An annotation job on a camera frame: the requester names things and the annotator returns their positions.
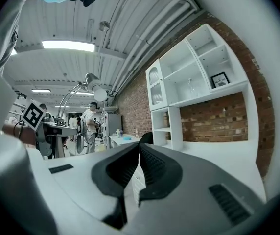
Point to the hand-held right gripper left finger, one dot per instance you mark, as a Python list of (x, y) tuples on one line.
[(81, 180)]

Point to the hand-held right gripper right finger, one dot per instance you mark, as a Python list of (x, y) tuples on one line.
[(193, 180)]

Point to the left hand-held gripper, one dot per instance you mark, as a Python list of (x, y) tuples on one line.
[(33, 116)]

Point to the silver gooseneck lamp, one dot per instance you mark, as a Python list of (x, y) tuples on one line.
[(98, 86)]

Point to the person's left forearm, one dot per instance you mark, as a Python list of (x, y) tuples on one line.
[(28, 134)]

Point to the small ceiling light panel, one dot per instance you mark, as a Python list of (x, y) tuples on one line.
[(81, 93), (40, 90)]

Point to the white side table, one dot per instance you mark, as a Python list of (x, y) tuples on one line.
[(120, 141)]

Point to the blue dish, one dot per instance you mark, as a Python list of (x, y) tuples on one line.
[(126, 138)]

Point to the grey metal cabinet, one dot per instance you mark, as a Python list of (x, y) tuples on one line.
[(114, 126)]

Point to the white bottle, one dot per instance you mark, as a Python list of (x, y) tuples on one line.
[(136, 132)]

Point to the large ceiling light panel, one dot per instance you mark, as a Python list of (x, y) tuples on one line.
[(67, 45)]

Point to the person's grey shirt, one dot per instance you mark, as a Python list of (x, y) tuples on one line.
[(7, 33)]

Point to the clear glass vase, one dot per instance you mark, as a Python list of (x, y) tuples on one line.
[(191, 88)]

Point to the black framed picture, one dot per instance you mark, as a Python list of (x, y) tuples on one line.
[(219, 80)]

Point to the white shelf cabinet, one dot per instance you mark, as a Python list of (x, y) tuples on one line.
[(179, 65)]

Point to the white ceiling pipes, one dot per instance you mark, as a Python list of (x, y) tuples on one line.
[(152, 33)]

